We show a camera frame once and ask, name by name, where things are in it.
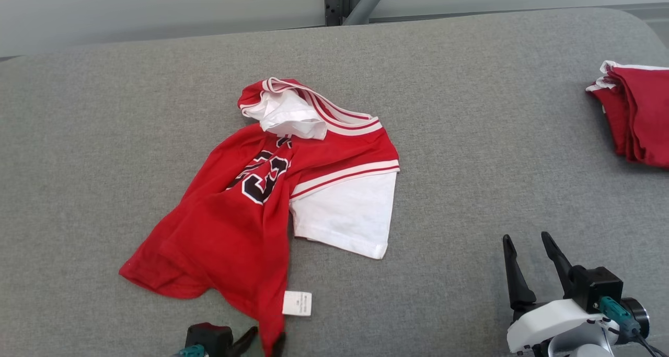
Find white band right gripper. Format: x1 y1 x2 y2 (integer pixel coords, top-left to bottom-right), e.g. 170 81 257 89
503 232 609 353

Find red jersey with white sleeves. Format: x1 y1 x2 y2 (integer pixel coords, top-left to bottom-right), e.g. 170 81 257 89
119 77 401 356

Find red shorts with white stripe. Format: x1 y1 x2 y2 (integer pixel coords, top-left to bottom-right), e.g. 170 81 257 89
585 60 669 169

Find grey fabric sofa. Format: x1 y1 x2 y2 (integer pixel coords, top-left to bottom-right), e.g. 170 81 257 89
0 8 669 357

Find right teal plug black cable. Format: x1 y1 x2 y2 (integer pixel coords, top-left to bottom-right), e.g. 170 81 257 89
598 296 664 357

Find grey metal frame post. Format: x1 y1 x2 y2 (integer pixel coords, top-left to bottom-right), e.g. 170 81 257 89
324 0 385 27

